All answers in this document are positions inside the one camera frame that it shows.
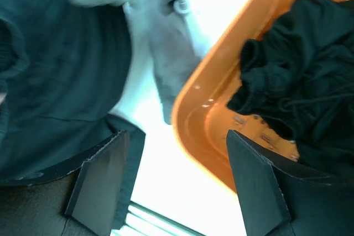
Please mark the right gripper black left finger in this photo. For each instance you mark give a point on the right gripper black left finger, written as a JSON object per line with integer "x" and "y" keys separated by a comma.
{"x": 75, "y": 197}

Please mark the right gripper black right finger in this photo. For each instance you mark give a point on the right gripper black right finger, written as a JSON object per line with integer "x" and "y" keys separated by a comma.
{"x": 279, "y": 196}

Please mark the black shorts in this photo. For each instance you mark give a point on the black shorts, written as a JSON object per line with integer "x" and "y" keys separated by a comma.
{"x": 299, "y": 79}

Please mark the dark navy shorts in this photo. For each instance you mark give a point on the dark navy shorts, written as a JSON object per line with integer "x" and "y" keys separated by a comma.
{"x": 63, "y": 68}

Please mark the grey shorts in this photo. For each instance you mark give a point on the grey shorts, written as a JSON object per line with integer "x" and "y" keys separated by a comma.
{"x": 169, "y": 42}

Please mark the orange plastic basket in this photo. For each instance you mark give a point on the orange plastic basket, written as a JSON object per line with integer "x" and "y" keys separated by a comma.
{"x": 200, "y": 118}

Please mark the aluminium mounting rail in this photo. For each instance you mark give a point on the aluminium mounting rail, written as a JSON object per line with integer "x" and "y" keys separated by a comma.
{"x": 141, "y": 220}

